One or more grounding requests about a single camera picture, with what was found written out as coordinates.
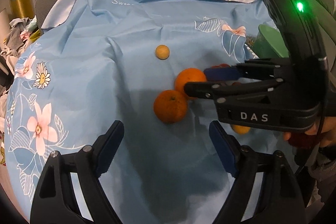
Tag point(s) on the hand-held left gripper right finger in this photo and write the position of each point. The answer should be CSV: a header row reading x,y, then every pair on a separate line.
x,y
223,145

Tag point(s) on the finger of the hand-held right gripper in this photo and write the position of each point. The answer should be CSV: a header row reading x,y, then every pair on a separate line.
x,y
219,73
199,89

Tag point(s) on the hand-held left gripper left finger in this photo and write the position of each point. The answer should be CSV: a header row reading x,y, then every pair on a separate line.
x,y
115,140

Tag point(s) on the red cherry tomato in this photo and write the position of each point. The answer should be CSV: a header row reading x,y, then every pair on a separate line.
x,y
222,66

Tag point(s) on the orange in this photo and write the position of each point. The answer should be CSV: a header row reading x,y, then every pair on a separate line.
x,y
170,107
187,79

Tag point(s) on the small yellow-orange fruit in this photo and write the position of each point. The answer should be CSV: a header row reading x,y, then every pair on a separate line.
x,y
240,130

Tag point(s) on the green bowl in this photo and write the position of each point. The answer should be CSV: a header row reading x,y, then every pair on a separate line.
x,y
270,43

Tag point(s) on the pale yellow round fruit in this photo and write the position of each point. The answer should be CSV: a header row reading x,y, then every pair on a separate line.
x,y
162,52

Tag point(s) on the person's right forearm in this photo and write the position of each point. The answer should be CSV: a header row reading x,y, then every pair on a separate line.
x,y
319,163

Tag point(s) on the person's right hand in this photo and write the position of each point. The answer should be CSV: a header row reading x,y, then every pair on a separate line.
x,y
329,127

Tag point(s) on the blue floral cloth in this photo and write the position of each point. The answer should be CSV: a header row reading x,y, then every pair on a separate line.
x,y
105,82

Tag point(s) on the pile of mixed clothes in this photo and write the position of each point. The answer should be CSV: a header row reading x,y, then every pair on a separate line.
x,y
18,32

